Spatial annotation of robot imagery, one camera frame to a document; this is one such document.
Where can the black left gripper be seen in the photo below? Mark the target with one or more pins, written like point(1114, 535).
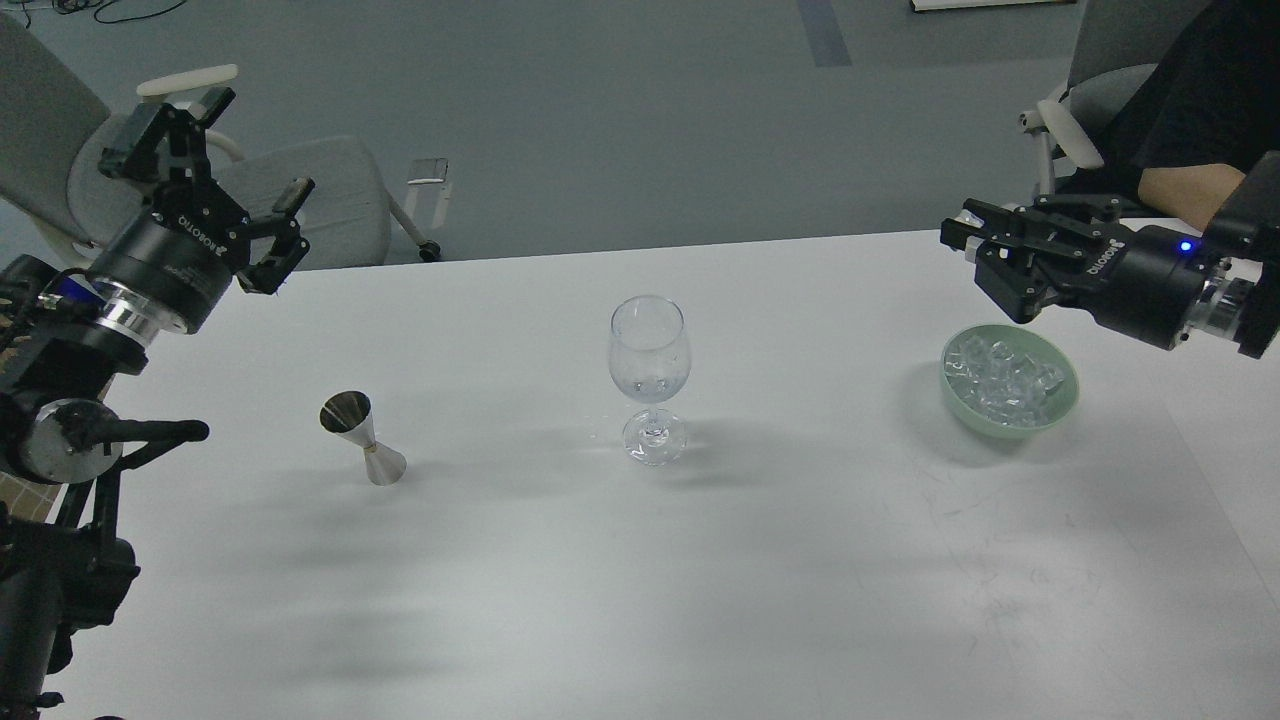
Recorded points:
point(177, 251)

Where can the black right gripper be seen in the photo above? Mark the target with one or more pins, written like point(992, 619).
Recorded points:
point(1066, 250)

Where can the steel cocktail jigger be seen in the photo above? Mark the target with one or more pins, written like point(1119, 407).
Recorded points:
point(348, 415)

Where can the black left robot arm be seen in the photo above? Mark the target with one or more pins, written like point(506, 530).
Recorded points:
point(68, 333)

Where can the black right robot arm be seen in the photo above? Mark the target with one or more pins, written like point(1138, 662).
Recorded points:
point(1240, 302)

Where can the clear ice cubes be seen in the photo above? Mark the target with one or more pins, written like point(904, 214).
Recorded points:
point(1003, 383)

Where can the clear wine glass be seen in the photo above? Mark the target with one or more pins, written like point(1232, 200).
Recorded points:
point(650, 360)

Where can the green bowl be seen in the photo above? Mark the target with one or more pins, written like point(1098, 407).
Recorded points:
point(1066, 404)

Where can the grey office chair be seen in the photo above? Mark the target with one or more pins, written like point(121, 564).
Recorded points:
point(55, 129)

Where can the grey chair under person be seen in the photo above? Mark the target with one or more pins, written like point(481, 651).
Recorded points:
point(1118, 46)

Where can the person in black shirt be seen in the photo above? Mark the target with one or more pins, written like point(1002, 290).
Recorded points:
point(1194, 130)

